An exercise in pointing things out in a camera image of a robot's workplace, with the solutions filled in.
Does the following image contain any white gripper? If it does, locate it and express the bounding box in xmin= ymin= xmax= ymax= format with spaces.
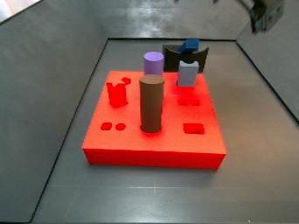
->
xmin=250 ymin=0 xmax=286 ymax=34

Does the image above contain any blue rectangular bar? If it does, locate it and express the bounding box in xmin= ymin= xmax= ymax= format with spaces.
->
xmin=178 ymin=39 xmax=200 ymax=53

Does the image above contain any black curved fixture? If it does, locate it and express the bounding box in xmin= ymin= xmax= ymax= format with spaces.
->
xmin=163 ymin=45 xmax=210 ymax=73

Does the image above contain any red peg board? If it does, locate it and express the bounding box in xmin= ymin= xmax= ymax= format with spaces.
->
xmin=82 ymin=71 xmax=227 ymax=170

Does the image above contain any light blue notched peg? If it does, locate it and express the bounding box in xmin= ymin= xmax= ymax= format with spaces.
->
xmin=178 ymin=61 xmax=200 ymax=87

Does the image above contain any purple cylinder peg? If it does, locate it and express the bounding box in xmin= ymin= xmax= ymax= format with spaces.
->
xmin=144 ymin=52 xmax=164 ymax=75

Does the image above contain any dark brown cylinder peg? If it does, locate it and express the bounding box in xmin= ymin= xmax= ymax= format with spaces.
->
xmin=139 ymin=74 xmax=164 ymax=133

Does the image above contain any red irregular peg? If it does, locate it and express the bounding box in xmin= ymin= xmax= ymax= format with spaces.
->
xmin=107 ymin=77 xmax=131 ymax=108

